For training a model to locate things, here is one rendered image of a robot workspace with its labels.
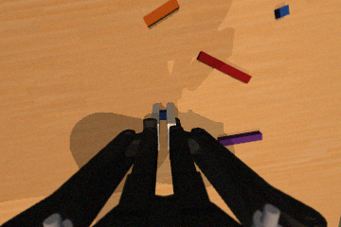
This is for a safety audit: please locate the red rod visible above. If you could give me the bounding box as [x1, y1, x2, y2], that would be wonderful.
[196, 51, 252, 83]

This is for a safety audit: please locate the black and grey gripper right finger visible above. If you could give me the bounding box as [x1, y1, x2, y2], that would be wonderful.
[167, 103, 328, 227]

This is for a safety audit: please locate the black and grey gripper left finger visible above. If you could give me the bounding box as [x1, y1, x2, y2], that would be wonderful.
[0, 104, 160, 227]

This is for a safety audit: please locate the orange rod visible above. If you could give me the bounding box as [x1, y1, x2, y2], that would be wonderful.
[143, 0, 180, 27]

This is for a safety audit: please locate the purple rod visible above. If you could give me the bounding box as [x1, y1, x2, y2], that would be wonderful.
[217, 131, 262, 146]

